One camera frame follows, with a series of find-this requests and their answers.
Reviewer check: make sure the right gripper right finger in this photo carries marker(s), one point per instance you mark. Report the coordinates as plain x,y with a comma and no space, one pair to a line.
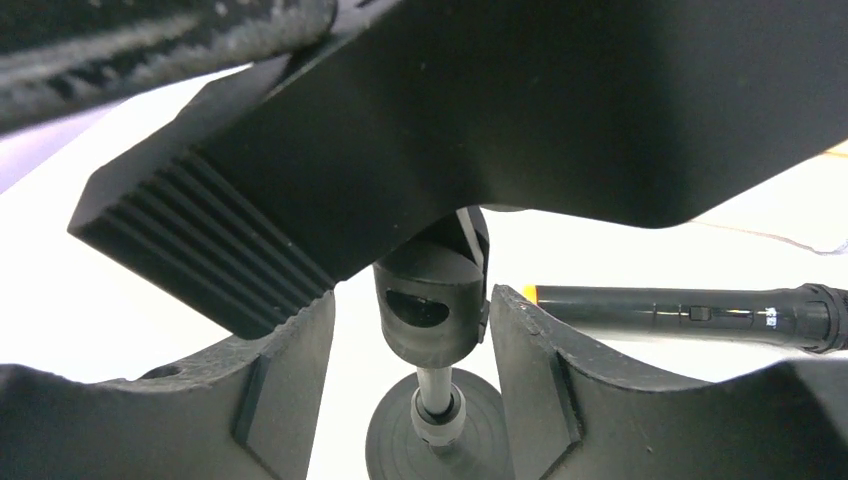
578,409

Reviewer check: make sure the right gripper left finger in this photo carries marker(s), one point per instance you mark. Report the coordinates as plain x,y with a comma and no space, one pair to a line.
235,410

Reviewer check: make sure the black round-base stand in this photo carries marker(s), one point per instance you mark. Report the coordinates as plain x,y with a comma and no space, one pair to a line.
379,147

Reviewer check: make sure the black microphone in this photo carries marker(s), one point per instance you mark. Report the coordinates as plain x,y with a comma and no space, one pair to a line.
811,317

